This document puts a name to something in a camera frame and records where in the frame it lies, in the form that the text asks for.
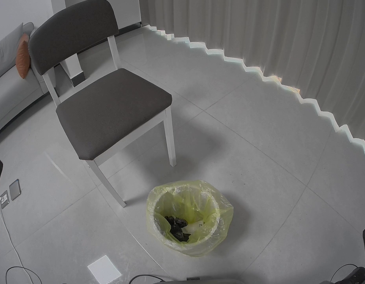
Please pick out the dark grey upholstered chair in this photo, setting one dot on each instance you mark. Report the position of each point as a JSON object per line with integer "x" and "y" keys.
{"x": 111, "y": 108}

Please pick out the crumpled white paper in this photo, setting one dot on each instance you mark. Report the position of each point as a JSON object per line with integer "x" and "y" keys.
{"x": 195, "y": 228}

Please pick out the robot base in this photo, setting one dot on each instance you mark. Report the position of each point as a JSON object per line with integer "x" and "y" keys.
{"x": 197, "y": 281}

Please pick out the yellow plastic bag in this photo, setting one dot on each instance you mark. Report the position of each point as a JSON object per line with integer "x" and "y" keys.
{"x": 225, "y": 220}

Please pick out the white curtain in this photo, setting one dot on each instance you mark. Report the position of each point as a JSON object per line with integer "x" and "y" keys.
{"x": 259, "y": 19}

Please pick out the pale grey sofa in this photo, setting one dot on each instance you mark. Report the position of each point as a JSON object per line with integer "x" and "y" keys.
{"x": 10, "y": 96}

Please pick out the crumpled black plastic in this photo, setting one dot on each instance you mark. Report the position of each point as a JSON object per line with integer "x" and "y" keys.
{"x": 176, "y": 228}

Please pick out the orange cushion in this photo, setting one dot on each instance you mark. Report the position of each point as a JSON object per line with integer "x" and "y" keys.
{"x": 22, "y": 56}

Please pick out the white trash bin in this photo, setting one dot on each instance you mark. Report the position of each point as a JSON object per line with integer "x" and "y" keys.
{"x": 212, "y": 232}

